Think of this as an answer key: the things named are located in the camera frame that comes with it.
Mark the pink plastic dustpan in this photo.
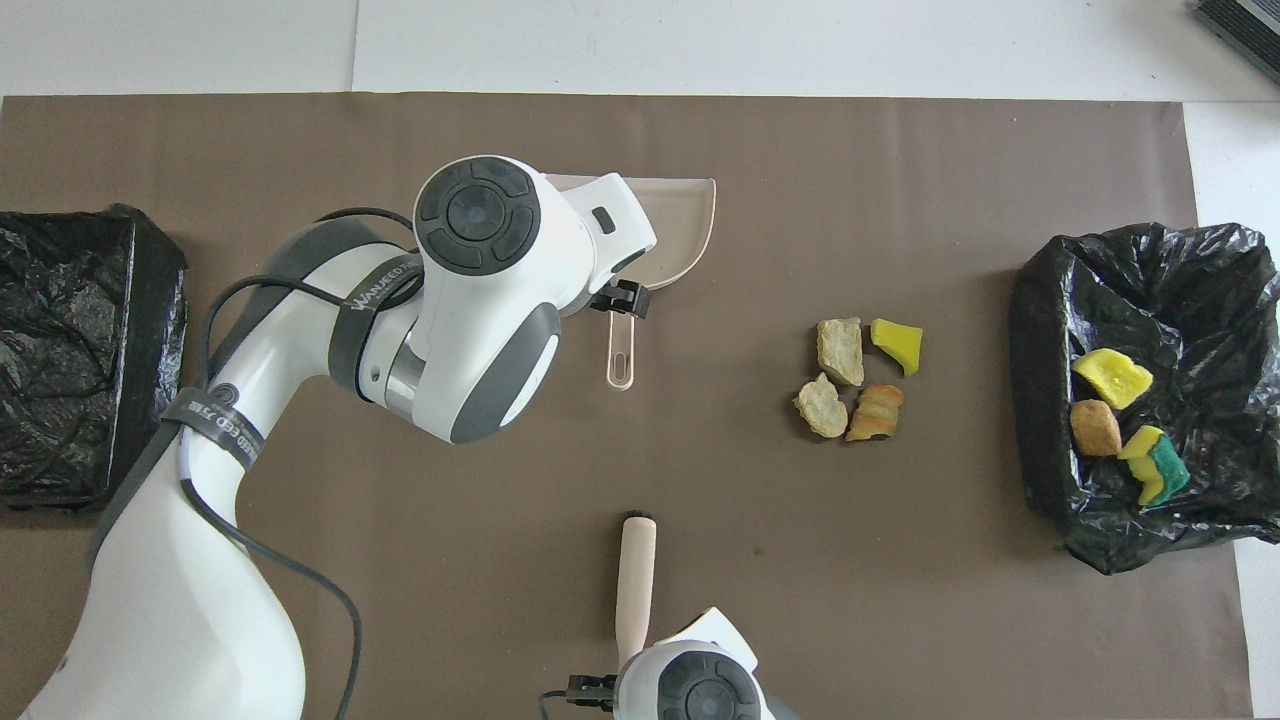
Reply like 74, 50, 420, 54
540, 174, 718, 391

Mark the beige hand brush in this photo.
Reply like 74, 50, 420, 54
615, 511, 658, 666

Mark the long beige rock piece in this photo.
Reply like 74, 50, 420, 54
817, 317, 865, 388

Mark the rounded beige rock piece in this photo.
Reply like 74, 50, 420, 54
793, 372, 849, 440

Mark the orange striped rock piece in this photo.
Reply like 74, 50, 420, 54
845, 384, 905, 443

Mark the yellow sponge piece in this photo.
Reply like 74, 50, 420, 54
870, 318, 924, 377
1074, 348, 1154, 411

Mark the brown cork-like piece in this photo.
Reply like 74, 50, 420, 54
1069, 399, 1123, 459

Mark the yellow and green sponge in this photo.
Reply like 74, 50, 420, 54
1118, 425, 1191, 508

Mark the boxy black bag bin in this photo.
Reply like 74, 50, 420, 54
0, 204, 191, 516

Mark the crumpled black bag bin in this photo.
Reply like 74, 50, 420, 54
1008, 221, 1280, 575

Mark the brown paper table mat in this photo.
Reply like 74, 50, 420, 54
0, 93, 1256, 720

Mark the dark ribbed device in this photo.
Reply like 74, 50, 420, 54
1195, 0, 1280, 86

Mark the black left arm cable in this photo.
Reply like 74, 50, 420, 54
180, 205, 426, 720

